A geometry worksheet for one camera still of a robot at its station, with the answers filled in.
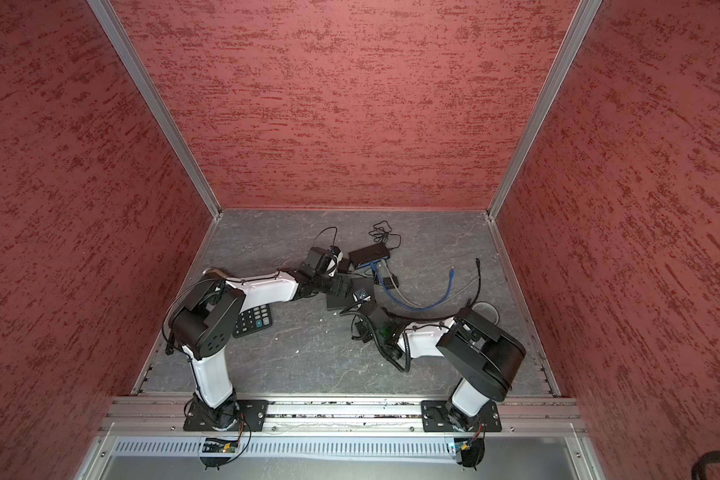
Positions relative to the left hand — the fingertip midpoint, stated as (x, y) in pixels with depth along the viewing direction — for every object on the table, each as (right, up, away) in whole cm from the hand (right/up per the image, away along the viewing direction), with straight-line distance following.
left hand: (340, 286), depth 97 cm
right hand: (+8, -10, -5) cm, 14 cm away
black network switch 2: (+10, +10, +10) cm, 17 cm away
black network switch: (+8, +1, -16) cm, 18 cm away
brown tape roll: (+49, -8, 0) cm, 50 cm away
